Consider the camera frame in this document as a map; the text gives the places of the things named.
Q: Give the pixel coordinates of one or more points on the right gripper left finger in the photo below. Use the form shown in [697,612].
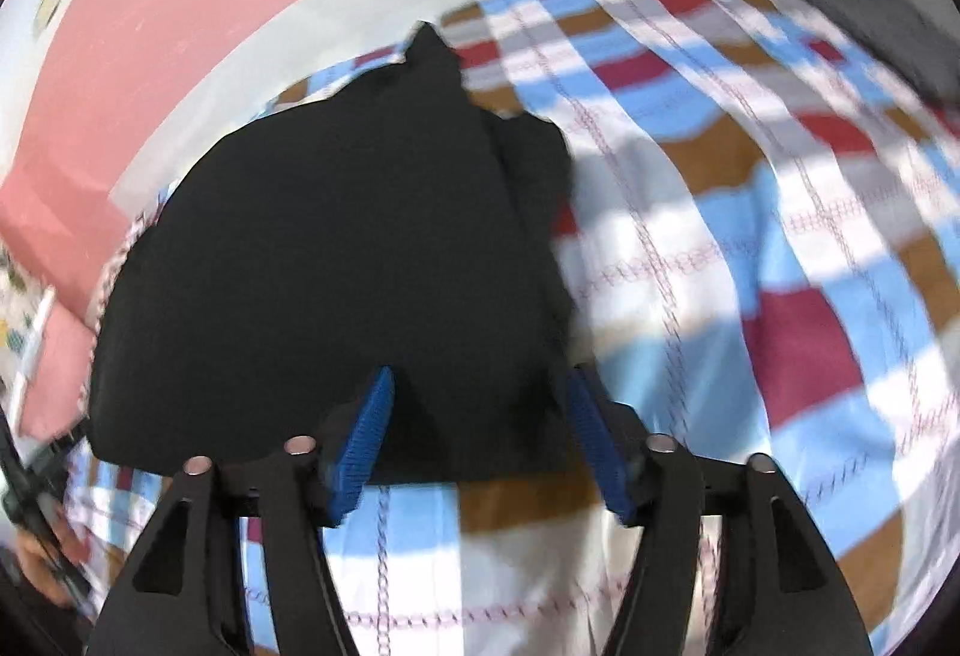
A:
[181,590]

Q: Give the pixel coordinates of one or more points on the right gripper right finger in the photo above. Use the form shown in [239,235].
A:
[737,532]

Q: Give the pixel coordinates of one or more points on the black large garment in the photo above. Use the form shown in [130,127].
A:
[394,226]

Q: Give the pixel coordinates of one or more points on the person's left hand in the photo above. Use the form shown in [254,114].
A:
[34,559]

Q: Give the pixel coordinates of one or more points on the pineapple print storage box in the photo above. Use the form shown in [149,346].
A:
[26,304]

